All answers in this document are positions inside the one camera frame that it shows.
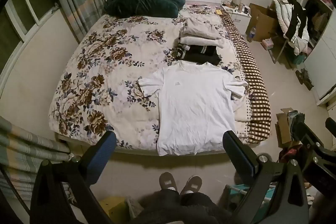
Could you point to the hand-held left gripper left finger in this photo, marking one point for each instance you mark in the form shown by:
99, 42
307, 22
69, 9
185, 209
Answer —
101, 155

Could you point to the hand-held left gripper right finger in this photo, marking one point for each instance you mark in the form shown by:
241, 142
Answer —
240, 158

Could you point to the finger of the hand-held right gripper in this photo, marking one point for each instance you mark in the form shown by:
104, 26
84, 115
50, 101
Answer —
309, 138
331, 124

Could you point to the white t-shirt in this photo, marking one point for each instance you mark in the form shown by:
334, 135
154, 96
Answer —
197, 108

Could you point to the red bag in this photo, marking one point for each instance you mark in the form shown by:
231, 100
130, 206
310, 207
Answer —
287, 154

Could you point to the small cardboard box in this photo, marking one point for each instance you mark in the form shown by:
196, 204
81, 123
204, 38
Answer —
283, 129

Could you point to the dark patterned slipper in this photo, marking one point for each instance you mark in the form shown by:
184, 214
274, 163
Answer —
300, 75
308, 83

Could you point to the grey house slipper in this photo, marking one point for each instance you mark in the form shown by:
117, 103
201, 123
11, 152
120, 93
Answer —
168, 181
191, 184

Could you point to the person's right leg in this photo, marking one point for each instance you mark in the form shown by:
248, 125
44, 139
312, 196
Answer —
202, 204

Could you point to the person's leg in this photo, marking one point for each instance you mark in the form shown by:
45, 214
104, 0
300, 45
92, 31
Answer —
202, 204
160, 203

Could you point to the green bag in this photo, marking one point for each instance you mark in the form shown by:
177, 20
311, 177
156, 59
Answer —
300, 58

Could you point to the person's left leg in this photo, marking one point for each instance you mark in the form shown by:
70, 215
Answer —
160, 203

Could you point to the brown checked bed sheet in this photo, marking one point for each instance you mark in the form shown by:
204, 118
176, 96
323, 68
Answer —
252, 77

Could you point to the floral blanket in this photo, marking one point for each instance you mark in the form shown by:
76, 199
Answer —
105, 69

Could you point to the metal chair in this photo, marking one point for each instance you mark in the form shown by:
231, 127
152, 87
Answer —
282, 49

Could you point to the tissue pack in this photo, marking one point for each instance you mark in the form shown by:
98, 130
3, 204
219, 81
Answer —
267, 44

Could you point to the black and white jacket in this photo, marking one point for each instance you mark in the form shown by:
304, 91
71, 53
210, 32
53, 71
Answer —
298, 19

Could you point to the plastic water bottle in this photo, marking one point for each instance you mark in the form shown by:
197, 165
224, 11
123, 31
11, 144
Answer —
252, 33

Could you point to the cream folded garment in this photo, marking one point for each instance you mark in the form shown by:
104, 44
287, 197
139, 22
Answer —
207, 42
202, 27

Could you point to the white quilted jacket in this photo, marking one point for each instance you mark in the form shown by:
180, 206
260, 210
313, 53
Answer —
282, 14

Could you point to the large cardboard box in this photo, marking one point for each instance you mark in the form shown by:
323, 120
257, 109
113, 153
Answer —
262, 22

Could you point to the white nightstand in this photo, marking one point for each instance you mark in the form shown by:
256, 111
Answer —
240, 20

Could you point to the small yellow box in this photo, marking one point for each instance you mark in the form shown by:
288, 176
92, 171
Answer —
218, 12

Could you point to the white framed window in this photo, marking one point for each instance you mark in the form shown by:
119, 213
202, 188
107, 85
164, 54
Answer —
15, 16

